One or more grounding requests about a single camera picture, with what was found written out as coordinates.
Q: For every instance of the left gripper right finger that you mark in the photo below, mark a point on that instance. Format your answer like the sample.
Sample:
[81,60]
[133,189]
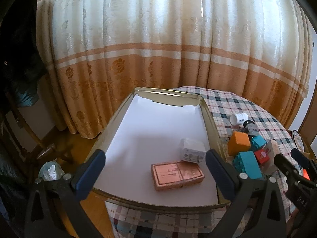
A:
[261,195]

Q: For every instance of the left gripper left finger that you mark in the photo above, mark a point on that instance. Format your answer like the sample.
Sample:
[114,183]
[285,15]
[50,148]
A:
[42,217]

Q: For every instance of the tall beige patterned box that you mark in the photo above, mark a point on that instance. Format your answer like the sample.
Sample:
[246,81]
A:
[271,149]

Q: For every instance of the red ice-cream toy brick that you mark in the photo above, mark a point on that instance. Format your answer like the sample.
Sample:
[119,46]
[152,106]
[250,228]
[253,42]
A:
[261,156]

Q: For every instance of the large teal toy brick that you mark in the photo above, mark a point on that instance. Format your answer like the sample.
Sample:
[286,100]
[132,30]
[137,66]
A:
[245,162]

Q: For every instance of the small teal toy brick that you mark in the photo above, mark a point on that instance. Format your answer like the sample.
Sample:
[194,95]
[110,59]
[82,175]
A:
[257,143]

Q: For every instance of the orange cube block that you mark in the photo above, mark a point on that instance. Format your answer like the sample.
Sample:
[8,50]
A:
[238,142]

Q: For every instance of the grey patterned cloth pouch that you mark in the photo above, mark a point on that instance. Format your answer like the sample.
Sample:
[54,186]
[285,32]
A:
[250,128]

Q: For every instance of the white pill bottle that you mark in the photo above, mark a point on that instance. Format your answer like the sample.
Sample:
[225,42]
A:
[238,118]

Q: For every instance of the copper rectangular tin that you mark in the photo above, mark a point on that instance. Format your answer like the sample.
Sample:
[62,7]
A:
[174,175]

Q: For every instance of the plastic bottle on floor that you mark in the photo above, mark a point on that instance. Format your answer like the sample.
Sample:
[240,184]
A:
[51,171]

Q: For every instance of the brown wooden door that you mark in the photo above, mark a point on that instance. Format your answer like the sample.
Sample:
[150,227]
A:
[307,129]

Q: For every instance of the white paper tray liner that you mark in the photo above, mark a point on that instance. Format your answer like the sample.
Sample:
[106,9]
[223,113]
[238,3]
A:
[150,133]

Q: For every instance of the dark hanging jacket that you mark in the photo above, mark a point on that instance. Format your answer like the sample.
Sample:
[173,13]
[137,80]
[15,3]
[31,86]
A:
[21,64]

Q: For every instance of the gold metal tin tray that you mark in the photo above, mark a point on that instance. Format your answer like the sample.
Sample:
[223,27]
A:
[174,98]

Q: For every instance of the cream and orange curtain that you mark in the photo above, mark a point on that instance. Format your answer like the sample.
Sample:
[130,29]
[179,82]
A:
[97,51]

